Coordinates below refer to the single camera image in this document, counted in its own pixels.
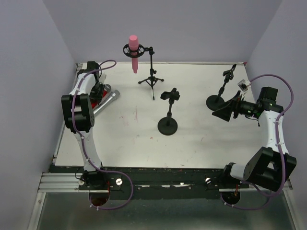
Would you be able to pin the silver microphone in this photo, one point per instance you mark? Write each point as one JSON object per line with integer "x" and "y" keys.
{"x": 109, "y": 98}

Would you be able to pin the red glitter microphone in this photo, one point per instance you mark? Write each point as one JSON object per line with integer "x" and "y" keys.
{"x": 106, "y": 91}

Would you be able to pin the aluminium extrusion rail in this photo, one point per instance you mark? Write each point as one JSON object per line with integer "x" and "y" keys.
{"x": 58, "y": 183}

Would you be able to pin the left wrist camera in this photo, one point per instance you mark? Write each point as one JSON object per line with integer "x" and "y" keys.
{"x": 102, "y": 78}

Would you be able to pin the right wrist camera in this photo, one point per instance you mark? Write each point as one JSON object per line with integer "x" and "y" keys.
{"x": 244, "y": 86}

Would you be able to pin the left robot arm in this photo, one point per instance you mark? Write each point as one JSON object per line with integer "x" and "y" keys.
{"x": 78, "y": 111}

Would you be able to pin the black round-base stand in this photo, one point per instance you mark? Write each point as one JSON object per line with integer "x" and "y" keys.
{"x": 168, "y": 125}
{"x": 214, "y": 101}

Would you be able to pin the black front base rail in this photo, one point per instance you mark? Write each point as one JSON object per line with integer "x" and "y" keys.
{"x": 124, "y": 183}

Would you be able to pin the pink microphone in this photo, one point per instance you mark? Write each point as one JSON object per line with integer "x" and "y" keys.
{"x": 134, "y": 46}

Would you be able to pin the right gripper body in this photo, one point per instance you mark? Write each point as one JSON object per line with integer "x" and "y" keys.
{"x": 236, "y": 108}

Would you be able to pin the black round-base stand front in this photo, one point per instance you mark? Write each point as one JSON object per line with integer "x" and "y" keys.
{"x": 168, "y": 125}

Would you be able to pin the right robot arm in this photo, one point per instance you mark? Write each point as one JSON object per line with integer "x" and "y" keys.
{"x": 271, "y": 166}

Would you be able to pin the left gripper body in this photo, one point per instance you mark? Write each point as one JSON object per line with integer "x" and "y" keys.
{"x": 98, "y": 93}

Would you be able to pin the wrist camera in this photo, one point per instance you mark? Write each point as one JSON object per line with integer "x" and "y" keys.
{"x": 244, "y": 86}
{"x": 102, "y": 78}

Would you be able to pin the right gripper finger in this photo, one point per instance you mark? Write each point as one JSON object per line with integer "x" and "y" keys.
{"x": 232, "y": 101}
{"x": 224, "y": 113}

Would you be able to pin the black round-base stand rear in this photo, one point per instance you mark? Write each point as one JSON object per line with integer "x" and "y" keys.
{"x": 214, "y": 101}

